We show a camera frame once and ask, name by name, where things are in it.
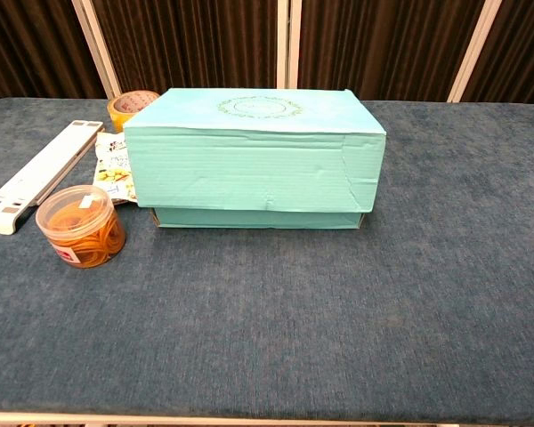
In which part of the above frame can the clear jar of rubber bands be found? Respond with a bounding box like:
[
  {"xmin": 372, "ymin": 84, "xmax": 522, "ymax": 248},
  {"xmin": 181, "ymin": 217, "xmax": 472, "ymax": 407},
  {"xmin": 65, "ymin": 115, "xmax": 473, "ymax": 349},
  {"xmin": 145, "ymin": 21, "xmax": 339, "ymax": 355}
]
[{"xmin": 35, "ymin": 185, "xmax": 127, "ymax": 270}]

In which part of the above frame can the white folding stand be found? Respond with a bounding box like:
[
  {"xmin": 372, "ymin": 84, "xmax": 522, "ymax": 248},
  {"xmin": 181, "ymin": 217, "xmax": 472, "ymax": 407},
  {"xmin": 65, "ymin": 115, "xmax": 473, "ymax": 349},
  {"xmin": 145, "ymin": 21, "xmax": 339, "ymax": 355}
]
[{"xmin": 0, "ymin": 119, "xmax": 105, "ymax": 235}]

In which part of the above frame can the light blue cardboard shoe box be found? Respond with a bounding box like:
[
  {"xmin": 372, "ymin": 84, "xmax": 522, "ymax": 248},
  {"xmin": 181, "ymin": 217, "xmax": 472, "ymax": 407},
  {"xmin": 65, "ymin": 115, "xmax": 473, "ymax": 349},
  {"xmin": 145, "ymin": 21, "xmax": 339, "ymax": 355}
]
[{"xmin": 123, "ymin": 87, "xmax": 387, "ymax": 230}]

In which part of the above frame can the white snack bag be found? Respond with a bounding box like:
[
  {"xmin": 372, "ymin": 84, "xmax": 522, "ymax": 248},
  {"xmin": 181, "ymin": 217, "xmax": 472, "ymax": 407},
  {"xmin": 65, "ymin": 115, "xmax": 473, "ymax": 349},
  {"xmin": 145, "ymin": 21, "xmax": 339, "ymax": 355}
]
[{"xmin": 92, "ymin": 131, "xmax": 140, "ymax": 205}]

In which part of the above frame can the yellow packing tape roll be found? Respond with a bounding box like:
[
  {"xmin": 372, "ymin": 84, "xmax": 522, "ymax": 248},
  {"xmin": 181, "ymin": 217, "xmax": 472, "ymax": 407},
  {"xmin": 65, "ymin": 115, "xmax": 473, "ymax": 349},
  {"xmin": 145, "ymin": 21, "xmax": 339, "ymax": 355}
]
[{"xmin": 106, "ymin": 90, "xmax": 160, "ymax": 133}]

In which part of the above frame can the dark pleated partition panel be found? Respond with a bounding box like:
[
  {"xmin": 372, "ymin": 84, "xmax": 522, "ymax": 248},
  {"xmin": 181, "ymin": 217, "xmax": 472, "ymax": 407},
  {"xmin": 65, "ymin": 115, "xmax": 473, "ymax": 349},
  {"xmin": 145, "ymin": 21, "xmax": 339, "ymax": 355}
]
[
  {"xmin": 0, "ymin": 0, "xmax": 117, "ymax": 101},
  {"xmin": 447, "ymin": 0, "xmax": 534, "ymax": 104},
  {"xmin": 288, "ymin": 0, "xmax": 502, "ymax": 102},
  {"xmin": 82, "ymin": 0, "xmax": 290, "ymax": 100}
]

